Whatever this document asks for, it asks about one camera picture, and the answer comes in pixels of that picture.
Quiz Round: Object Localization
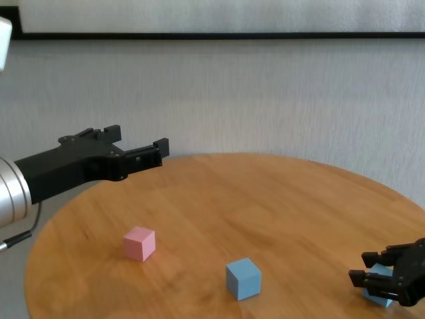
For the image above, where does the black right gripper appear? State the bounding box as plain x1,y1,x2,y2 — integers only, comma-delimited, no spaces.
348,237,425,308

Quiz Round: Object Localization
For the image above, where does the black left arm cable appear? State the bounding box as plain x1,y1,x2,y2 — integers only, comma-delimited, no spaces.
0,201,43,255

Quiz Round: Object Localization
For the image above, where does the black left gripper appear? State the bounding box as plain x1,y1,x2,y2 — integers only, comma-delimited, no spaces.
15,124,171,205

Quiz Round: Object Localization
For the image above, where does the blue cube block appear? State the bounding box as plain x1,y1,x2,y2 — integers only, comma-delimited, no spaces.
225,257,262,302
361,264,394,308

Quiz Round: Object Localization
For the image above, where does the pink cube block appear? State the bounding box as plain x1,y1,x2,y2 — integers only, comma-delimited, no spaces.
122,226,157,263

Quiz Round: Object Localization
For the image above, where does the black wall rail strip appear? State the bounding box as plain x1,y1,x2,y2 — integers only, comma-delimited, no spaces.
0,5,425,42

